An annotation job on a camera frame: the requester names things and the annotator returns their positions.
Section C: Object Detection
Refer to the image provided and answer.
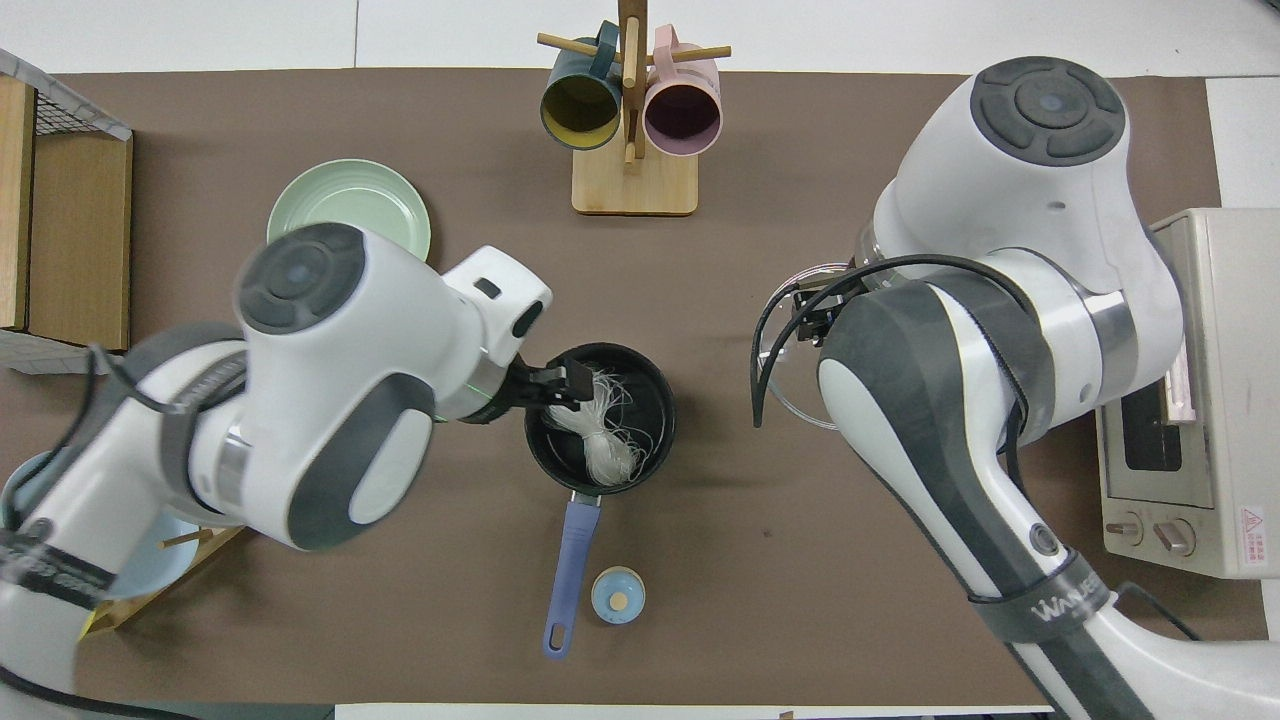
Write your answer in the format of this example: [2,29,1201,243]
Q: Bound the black pot purple handle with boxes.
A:
[524,343,678,661]

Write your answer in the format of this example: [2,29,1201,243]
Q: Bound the dark teal mug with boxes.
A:
[540,22,624,152]

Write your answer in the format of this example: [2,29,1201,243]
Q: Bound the pink mug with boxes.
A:
[643,25,723,158]

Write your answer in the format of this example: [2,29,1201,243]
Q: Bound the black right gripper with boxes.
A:
[790,268,873,347]

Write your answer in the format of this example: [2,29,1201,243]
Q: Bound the white vermicelli bundle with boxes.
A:
[545,368,656,488]

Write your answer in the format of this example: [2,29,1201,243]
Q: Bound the light green plate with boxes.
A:
[266,160,433,263]

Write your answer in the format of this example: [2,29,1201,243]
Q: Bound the wood and wire shelf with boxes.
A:
[0,48,134,376]

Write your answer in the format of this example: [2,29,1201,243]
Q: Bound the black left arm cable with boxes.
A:
[85,343,246,416]

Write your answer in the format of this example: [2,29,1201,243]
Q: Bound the glass lid blue knob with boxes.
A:
[755,260,871,433]

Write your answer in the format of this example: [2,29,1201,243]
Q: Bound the light blue plate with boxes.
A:
[0,450,201,601]

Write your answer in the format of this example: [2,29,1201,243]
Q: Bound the cream toaster oven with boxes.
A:
[1095,208,1280,580]

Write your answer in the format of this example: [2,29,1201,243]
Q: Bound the brown table mat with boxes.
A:
[0,68,1276,706]

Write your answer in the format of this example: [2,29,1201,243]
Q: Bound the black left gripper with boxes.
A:
[498,358,599,413]

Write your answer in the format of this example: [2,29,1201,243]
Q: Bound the wooden plate rack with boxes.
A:
[78,525,246,641]

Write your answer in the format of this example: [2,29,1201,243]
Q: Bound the wooden mug tree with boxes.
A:
[537,0,732,217]

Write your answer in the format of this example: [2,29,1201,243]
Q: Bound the marbled white fabric piece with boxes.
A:
[0,48,134,141]

